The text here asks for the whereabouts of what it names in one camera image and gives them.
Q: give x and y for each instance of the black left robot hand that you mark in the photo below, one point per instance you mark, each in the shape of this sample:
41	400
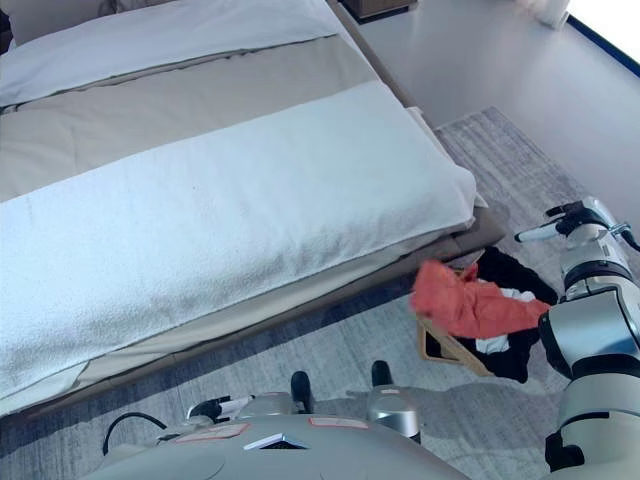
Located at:
220	406

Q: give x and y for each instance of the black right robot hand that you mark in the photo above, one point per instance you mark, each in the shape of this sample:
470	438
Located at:
580	225

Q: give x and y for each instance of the orange cloth garment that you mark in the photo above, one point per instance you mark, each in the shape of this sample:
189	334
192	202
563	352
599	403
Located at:
470	305

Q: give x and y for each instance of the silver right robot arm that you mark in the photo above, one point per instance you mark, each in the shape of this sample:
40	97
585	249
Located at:
595	325

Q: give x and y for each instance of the white bed sheet fold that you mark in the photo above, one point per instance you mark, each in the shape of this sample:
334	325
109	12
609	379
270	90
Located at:
150	45

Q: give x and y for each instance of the silver robot torso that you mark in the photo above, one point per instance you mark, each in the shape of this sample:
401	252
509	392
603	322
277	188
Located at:
280	455

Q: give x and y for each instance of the cream mattress sheet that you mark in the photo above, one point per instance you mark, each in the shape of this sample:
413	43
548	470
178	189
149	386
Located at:
200	330

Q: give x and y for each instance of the grey striped rug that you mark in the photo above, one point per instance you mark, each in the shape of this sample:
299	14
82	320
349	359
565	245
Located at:
510	160

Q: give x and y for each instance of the white garment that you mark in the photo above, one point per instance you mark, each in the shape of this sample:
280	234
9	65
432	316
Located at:
492	345

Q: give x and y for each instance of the silver right robot leg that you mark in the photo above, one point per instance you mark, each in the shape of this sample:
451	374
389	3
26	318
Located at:
395	415

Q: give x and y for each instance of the white round object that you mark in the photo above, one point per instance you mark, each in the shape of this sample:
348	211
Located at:
547	11

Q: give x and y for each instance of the brown wooden nightstand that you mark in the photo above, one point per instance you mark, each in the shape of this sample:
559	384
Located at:
380	7

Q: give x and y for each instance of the beige duvet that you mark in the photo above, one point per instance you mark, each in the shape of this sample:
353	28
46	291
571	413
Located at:
150	115

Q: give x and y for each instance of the beige pillow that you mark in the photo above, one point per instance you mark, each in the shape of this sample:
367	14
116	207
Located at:
55	20

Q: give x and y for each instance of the dark patterned pillow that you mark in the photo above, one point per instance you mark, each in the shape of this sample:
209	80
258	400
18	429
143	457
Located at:
4	30

